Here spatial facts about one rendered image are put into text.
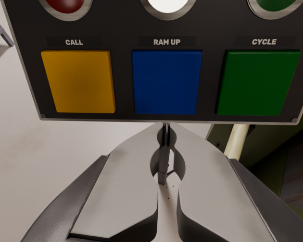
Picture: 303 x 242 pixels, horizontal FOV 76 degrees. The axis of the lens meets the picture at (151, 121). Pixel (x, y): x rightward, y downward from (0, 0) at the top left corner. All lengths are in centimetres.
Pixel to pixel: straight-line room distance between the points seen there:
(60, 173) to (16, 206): 28
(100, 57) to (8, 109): 163
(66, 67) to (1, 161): 140
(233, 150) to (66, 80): 50
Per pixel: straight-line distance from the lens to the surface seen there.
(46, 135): 153
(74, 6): 23
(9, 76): 207
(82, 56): 23
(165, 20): 22
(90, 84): 24
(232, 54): 23
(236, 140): 64
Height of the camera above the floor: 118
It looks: 59 degrees down
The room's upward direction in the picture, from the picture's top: 4 degrees counter-clockwise
